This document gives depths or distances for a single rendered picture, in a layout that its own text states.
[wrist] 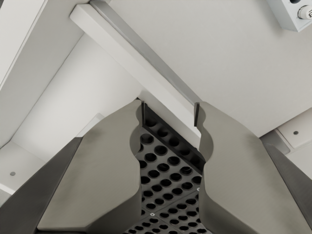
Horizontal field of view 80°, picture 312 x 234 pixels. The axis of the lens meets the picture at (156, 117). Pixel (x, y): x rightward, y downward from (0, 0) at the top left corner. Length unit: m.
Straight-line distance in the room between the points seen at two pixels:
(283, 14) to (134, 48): 0.18
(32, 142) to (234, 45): 0.32
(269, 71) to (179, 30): 0.14
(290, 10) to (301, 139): 0.19
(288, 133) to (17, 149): 0.43
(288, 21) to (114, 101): 0.22
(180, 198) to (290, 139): 0.22
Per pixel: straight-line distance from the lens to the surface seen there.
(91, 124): 0.25
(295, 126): 0.39
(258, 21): 0.30
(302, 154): 0.35
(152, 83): 0.15
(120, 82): 0.22
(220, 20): 0.28
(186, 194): 0.23
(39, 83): 0.23
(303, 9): 0.27
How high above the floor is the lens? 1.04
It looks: 59 degrees down
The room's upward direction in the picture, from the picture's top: 170 degrees counter-clockwise
